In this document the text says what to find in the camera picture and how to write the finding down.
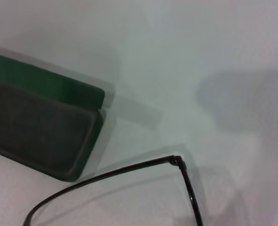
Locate green glasses case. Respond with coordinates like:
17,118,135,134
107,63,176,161
0,50,106,182

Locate black round-lens glasses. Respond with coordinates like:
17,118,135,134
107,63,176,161
22,155,204,226

